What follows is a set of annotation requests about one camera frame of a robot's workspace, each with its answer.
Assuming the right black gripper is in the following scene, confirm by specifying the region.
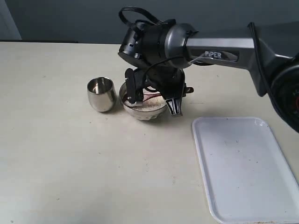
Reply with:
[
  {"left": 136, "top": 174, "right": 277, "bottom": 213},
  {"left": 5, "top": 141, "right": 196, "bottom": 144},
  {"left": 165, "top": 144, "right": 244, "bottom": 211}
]
[{"left": 141, "top": 66, "right": 187, "bottom": 116}]

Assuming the dark red wooden spoon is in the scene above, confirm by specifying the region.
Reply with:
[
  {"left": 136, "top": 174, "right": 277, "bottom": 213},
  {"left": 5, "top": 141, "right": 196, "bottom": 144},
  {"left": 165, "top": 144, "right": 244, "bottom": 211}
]
[{"left": 121, "top": 86, "right": 194, "bottom": 103}]

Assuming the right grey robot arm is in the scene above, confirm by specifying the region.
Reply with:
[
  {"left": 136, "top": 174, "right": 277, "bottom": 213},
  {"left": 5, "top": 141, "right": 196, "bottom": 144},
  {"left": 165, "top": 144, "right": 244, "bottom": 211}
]
[{"left": 118, "top": 20, "right": 299, "bottom": 131}]

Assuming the white rice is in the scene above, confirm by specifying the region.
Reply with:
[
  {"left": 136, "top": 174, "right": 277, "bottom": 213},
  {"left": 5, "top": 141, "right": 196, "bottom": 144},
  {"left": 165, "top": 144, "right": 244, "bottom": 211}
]
[{"left": 123, "top": 96, "right": 165, "bottom": 111}]

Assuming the steel bowl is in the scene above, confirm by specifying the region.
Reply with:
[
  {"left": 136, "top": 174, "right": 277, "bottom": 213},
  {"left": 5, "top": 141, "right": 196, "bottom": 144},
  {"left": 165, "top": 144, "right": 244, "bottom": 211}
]
[{"left": 119, "top": 83, "right": 167, "bottom": 120}]

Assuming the steel cup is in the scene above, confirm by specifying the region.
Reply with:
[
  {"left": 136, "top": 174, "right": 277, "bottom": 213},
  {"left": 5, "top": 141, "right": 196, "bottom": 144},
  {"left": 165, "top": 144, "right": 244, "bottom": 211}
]
[{"left": 87, "top": 77, "right": 117, "bottom": 112}]

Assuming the white plastic tray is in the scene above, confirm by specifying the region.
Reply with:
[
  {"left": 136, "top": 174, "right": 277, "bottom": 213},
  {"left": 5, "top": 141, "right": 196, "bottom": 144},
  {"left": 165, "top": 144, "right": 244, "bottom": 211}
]
[{"left": 192, "top": 117, "right": 299, "bottom": 224}]

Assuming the black cable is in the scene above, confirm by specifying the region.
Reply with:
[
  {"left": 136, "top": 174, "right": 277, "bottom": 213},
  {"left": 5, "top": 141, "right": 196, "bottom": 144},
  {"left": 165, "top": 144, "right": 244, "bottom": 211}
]
[{"left": 118, "top": 6, "right": 199, "bottom": 94}]

